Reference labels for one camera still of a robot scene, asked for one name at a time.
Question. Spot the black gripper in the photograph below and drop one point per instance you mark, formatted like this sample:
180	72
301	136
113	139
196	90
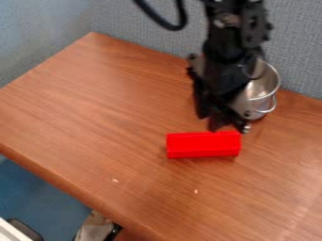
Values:
222	70

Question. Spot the grey table leg bracket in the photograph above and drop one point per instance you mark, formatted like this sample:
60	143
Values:
97	228

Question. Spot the white object at corner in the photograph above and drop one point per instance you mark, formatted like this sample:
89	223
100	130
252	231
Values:
9	233

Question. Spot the red plastic block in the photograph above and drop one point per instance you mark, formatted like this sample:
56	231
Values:
203	144

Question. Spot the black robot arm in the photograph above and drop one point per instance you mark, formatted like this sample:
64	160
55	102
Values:
232	6

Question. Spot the stainless steel pot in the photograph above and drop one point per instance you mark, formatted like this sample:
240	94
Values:
256	99

